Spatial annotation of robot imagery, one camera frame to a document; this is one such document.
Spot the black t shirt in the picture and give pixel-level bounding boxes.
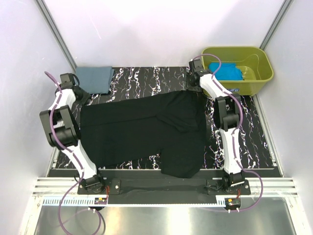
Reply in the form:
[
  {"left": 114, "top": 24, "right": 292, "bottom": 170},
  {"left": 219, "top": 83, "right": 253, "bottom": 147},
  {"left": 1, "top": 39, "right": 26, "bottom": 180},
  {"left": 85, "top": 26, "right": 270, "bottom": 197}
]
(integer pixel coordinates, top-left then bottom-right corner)
[{"left": 80, "top": 91, "right": 206, "bottom": 178}]

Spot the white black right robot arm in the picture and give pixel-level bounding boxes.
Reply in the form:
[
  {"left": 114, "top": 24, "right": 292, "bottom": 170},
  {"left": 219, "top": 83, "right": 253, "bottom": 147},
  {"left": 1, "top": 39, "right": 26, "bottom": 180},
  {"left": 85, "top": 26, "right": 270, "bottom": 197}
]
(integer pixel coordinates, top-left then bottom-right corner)
[{"left": 186, "top": 58, "right": 245, "bottom": 193}]

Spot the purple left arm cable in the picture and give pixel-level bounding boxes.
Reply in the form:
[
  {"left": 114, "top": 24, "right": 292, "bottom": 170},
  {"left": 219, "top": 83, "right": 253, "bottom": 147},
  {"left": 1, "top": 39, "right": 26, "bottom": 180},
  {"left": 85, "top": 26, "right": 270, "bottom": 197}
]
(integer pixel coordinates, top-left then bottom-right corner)
[{"left": 44, "top": 70, "right": 106, "bottom": 233}]

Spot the olive green plastic tub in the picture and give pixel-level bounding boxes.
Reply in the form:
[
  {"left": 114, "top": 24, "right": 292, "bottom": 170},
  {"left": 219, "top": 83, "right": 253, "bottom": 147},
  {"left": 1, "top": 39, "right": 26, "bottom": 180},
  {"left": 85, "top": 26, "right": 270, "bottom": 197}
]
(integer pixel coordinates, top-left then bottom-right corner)
[{"left": 201, "top": 47, "right": 274, "bottom": 96}]

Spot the blue t shirt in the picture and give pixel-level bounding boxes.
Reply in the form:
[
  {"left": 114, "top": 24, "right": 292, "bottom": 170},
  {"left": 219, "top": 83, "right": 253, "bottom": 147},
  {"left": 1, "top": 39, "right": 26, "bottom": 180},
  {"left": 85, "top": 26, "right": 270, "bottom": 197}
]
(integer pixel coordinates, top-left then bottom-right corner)
[{"left": 215, "top": 63, "right": 243, "bottom": 81}]

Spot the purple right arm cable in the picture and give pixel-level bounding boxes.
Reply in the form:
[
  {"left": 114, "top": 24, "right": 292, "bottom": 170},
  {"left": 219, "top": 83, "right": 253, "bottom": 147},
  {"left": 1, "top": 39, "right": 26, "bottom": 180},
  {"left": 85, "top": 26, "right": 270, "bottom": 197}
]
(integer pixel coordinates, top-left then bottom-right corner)
[{"left": 192, "top": 54, "right": 264, "bottom": 212}]

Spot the white slotted cable duct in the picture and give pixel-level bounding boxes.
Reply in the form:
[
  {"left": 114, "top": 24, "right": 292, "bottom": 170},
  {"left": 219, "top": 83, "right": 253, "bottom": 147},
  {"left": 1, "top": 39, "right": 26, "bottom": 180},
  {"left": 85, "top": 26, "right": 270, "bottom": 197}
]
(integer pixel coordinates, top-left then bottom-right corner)
[{"left": 43, "top": 195, "right": 241, "bottom": 208}]

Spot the right rear frame post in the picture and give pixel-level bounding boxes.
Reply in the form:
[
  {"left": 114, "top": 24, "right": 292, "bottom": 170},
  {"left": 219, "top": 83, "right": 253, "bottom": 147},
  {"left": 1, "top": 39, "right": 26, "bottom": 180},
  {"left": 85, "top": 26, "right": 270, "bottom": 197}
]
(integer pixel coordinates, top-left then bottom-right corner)
[{"left": 259, "top": 0, "right": 294, "bottom": 50}]

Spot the silver aluminium frame rail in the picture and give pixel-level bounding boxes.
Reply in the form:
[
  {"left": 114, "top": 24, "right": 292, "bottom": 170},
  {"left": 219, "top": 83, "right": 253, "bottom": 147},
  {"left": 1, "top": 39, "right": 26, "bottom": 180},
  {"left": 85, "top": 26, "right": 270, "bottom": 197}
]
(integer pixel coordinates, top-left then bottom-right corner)
[{"left": 32, "top": 177, "right": 297, "bottom": 197}]

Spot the folded grey t shirt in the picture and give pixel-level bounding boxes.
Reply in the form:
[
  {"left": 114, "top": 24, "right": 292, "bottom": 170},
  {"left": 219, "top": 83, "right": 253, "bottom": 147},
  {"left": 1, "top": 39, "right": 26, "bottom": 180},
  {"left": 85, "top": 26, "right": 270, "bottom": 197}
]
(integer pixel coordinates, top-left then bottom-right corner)
[{"left": 75, "top": 67, "right": 114, "bottom": 94}]

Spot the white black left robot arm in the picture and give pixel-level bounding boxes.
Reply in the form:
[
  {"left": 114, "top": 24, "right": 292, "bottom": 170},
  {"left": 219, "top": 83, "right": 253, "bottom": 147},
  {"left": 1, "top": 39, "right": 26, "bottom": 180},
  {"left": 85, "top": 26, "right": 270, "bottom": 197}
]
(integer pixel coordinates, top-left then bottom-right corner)
[{"left": 40, "top": 71, "right": 106, "bottom": 194}]

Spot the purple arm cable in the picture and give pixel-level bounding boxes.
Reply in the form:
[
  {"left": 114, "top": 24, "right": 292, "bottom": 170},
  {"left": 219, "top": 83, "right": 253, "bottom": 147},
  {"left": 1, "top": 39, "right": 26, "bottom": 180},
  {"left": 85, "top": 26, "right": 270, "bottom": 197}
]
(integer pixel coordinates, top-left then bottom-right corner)
[
  {"left": 192, "top": 54, "right": 264, "bottom": 212},
  {"left": 44, "top": 70, "right": 106, "bottom": 233}
]

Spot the left rear frame post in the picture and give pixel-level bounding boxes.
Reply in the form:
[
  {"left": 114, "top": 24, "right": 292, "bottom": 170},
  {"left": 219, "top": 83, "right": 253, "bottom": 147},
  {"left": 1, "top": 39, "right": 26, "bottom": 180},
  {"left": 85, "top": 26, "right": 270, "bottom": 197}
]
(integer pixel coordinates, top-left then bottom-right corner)
[{"left": 34, "top": 0, "right": 77, "bottom": 71}]

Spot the frame post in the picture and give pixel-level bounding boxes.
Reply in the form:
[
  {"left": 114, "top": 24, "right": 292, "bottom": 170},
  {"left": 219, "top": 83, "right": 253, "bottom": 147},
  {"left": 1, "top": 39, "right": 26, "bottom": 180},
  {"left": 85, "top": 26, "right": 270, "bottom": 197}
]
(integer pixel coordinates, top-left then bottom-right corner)
[
  {"left": 34, "top": 0, "right": 77, "bottom": 71},
  {"left": 259, "top": 0, "right": 294, "bottom": 50}
]

